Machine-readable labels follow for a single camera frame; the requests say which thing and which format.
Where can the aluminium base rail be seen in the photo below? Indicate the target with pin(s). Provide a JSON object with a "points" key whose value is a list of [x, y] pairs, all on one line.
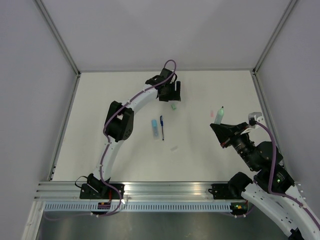
{"points": [[136, 191]]}

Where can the left aluminium frame post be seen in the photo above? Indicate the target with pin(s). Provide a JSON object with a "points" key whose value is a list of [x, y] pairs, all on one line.
{"points": [[56, 35]]}

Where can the blue highlighter marker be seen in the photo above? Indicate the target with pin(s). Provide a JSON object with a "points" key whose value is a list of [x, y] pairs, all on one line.
{"points": [[155, 129]]}

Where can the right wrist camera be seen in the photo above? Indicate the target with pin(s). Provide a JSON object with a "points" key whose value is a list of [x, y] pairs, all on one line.
{"points": [[253, 119]]}

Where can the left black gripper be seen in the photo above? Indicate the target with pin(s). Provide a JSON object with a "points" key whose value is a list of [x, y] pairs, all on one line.
{"points": [[175, 96]]}

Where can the green highlighter marker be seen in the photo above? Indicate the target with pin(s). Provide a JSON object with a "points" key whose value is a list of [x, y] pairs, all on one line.
{"points": [[219, 116]]}

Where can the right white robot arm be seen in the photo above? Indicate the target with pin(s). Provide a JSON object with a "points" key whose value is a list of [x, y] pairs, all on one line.
{"points": [[272, 190]]}

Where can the white slotted cable duct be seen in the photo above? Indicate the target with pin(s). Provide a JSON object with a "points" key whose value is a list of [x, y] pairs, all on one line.
{"points": [[222, 207]]}

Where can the right aluminium frame post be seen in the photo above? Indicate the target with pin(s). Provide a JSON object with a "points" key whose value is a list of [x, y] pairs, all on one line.
{"points": [[282, 21]]}

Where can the aluminium frame post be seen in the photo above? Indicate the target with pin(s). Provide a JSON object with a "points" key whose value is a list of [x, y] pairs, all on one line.
{"points": [[56, 35], [282, 21]]}

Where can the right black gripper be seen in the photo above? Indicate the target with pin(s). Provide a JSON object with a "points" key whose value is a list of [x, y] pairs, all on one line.
{"points": [[227, 134]]}

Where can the blue ballpoint pen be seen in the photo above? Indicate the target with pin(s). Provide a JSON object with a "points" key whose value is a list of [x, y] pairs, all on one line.
{"points": [[162, 127]]}

